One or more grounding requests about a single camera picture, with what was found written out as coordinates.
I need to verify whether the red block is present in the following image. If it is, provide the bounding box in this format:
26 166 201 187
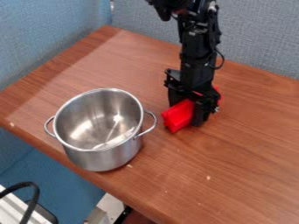
162 87 223 133

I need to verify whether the white device with black part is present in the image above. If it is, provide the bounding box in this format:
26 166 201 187
0 192 59 224

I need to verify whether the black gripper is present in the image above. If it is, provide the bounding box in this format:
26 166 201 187
164 52 222 127

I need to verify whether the black cable loop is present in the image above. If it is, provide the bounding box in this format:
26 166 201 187
0 181 42 224

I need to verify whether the stainless steel pot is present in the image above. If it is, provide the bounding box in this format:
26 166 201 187
43 88 152 172

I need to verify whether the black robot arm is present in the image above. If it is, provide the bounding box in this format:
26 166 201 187
146 0 225 132

